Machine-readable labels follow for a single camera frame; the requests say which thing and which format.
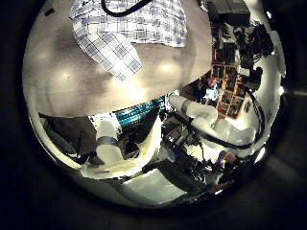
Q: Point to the wooden shelf with colourful items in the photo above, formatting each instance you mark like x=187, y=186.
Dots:
x=228, y=92

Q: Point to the seated operator person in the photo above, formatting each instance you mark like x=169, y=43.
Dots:
x=225, y=157

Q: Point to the black equipment box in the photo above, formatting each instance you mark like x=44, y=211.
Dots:
x=228, y=11

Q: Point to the bright strip light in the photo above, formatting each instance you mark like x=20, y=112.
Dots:
x=260, y=154

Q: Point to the blue white plaid shirt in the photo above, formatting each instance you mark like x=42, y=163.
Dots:
x=150, y=25

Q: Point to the teal striped panel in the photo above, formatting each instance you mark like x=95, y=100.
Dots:
x=137, y=113

